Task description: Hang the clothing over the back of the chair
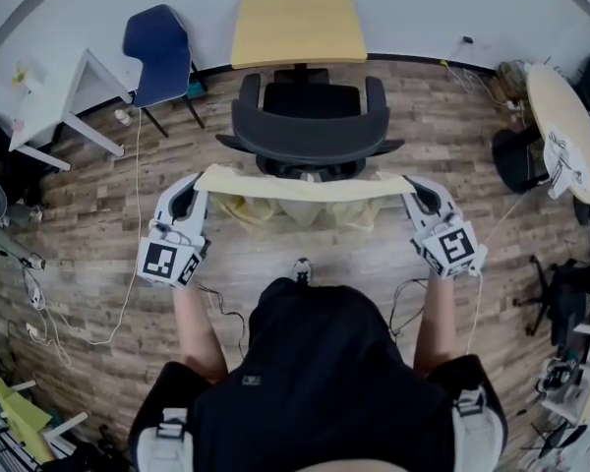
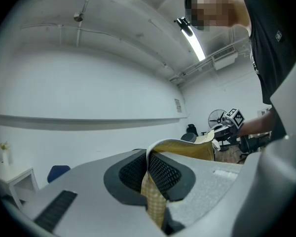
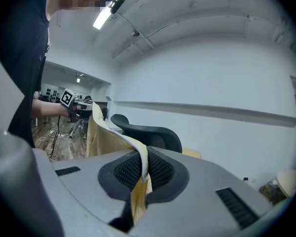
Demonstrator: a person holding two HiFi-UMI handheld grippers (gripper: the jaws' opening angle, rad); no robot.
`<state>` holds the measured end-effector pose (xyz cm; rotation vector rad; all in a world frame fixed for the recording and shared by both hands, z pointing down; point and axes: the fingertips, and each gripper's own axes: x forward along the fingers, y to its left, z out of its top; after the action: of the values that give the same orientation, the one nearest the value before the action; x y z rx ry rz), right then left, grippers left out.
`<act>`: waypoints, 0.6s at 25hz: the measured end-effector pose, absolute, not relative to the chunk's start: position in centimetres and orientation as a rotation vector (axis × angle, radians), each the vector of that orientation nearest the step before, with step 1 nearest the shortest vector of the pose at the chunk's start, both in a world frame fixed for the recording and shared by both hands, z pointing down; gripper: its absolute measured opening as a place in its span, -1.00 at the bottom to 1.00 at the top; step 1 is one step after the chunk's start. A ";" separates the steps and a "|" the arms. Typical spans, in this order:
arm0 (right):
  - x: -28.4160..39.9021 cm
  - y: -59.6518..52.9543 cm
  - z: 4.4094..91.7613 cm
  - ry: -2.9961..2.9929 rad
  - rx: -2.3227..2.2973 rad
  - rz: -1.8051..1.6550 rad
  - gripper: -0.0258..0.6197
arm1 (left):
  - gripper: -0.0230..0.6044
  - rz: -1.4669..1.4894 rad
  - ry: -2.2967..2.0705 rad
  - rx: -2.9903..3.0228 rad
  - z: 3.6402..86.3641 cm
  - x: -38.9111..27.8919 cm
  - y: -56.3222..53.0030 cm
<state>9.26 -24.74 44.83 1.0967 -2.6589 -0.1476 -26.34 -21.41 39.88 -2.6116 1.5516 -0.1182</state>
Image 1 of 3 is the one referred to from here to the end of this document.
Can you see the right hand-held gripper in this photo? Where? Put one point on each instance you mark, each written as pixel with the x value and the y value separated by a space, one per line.
pixel 452 249

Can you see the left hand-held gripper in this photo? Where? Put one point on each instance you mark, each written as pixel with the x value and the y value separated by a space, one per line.
pixel 164 261

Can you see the pale yellow garment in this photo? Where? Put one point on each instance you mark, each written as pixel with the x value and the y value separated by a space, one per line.
pixel 300 190

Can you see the black office chair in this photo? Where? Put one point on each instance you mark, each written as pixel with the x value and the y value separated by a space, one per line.
pixel 314 131

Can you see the person's left forearm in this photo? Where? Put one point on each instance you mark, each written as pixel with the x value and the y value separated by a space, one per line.
pixel 199 332

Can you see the person's right forearm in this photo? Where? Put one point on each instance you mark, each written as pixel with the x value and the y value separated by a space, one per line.
pixel 435 322

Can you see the blue plastic chair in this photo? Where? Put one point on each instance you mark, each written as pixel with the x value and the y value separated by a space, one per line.
pixel 157 52

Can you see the black swivel chair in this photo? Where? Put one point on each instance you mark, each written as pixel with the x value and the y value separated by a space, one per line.
pixel 570 298

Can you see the white power adapter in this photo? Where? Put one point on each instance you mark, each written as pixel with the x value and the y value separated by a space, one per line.
pixel 478 261

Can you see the black round stool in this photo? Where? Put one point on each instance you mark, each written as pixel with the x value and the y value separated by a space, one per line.
pixel 513 158

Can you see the small plastic bottle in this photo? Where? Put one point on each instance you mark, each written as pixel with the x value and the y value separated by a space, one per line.
pixel 122 117

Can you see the teal box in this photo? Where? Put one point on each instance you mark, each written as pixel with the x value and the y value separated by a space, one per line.
pixel 195 89

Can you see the person's left shoe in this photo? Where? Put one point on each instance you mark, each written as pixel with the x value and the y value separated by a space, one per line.
pixel 303 269

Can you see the white printed bag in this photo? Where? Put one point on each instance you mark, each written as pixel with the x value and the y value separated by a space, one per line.
pixel 563 165

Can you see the brown woven basket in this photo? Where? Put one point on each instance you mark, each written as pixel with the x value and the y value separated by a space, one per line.
pixel 511 79

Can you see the round wooden table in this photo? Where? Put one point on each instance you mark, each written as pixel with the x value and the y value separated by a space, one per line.
pixel 555 101

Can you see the white table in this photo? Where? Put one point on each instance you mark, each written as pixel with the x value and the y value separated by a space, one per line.
pixel 44 106

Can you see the white power strip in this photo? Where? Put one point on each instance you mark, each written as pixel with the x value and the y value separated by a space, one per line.
pixel 33 331
pixel 36 296

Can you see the small yellow toy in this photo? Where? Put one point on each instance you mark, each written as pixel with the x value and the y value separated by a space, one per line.
pixel 20 74

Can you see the person's black shirt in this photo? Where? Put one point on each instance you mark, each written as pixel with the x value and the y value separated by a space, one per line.
pixel 324 386

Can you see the yellow wooden square table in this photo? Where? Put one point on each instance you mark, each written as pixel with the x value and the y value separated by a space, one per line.
pixel 295 22

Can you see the black and white gadget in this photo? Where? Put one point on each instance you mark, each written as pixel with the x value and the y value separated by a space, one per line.
pixel 558 376

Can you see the lime green sheet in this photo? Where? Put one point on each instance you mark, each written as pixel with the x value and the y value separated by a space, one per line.
pixel 22 416

